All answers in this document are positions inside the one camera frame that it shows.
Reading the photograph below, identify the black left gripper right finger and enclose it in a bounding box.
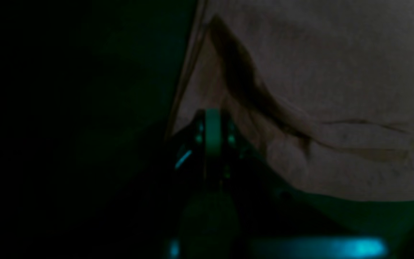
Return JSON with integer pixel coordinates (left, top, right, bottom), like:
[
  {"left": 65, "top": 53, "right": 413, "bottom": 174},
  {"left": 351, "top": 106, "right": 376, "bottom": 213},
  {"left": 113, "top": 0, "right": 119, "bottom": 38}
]
[{"left": 212, "top": 109, "right": 355, "bottom": 259}]

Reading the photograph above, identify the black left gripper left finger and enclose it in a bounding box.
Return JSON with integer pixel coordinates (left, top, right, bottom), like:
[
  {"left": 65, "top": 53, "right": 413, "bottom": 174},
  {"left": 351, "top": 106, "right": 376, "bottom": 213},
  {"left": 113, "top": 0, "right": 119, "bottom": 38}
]
[{"left": 150, "top": 110, "right": 206, "bottom": 259}]

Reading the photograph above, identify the red long-sleeve T-shirt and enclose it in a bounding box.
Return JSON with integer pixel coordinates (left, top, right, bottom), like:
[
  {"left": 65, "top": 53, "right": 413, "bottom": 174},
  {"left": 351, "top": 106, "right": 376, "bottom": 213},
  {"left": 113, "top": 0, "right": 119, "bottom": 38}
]
[{"left": 167, "top": 0, "right": 414, "bottom": 201}]

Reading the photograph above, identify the black table cloth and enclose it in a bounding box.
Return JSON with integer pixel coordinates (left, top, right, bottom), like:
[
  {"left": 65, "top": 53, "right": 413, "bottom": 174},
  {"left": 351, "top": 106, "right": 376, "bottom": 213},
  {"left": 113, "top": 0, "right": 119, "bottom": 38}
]
[{"left": 0, "top": 0, "right": 414, "bottom": 259}]

